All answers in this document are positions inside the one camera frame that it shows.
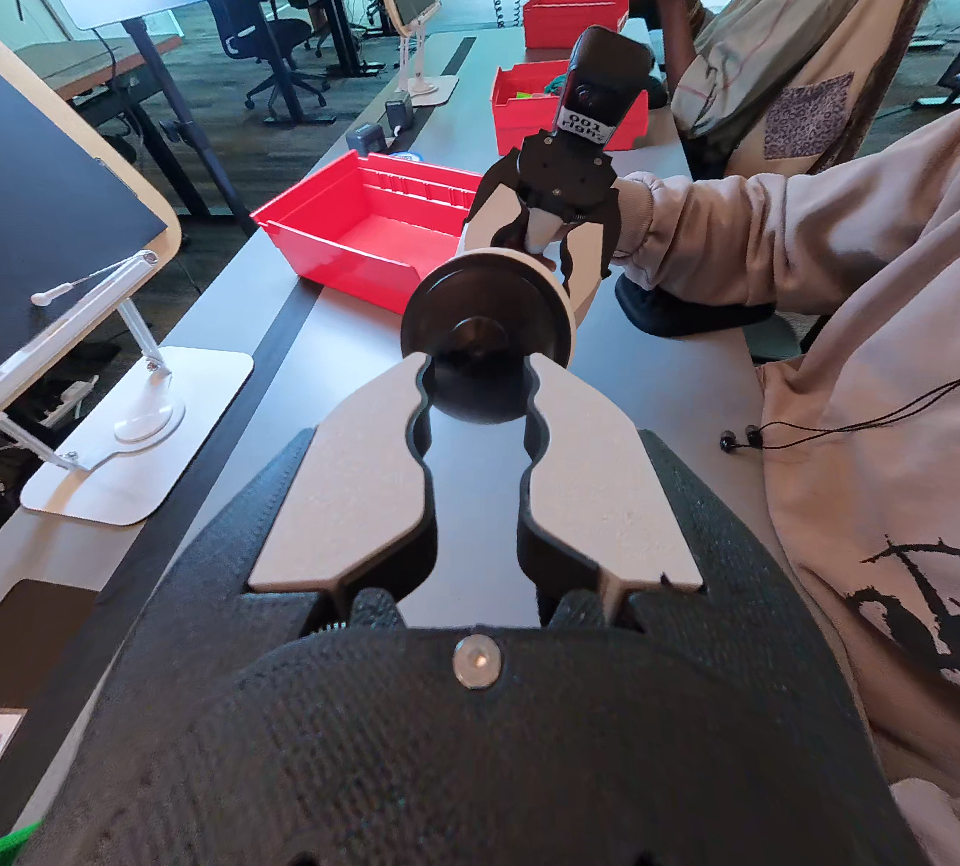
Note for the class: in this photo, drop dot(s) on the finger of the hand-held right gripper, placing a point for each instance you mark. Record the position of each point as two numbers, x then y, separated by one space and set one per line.
592 259
491 221

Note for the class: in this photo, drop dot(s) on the red plastic bin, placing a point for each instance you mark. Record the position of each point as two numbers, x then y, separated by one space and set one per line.
570 23
352 244
525 128

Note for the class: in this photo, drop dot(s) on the black power adapter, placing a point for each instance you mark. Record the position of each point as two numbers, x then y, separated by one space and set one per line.
367 140
399 110

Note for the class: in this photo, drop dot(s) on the white bottle with black cap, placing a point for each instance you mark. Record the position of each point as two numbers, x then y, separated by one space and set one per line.
480 326

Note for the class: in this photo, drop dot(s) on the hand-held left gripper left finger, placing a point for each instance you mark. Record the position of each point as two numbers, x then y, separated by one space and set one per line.
352 499

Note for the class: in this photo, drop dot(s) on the white metal board stand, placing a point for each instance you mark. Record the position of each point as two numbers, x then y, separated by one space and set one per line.
172 416
431 90

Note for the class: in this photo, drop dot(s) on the dark office chair seat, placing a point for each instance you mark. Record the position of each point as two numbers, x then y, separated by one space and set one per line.
776 337

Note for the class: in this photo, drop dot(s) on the black chair armrest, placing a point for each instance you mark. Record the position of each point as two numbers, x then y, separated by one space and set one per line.
690 311

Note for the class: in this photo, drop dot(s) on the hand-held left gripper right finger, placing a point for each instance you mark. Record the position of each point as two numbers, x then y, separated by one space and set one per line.
600 499

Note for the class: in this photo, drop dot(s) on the black office chair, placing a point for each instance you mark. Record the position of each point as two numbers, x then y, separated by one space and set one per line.
270 34

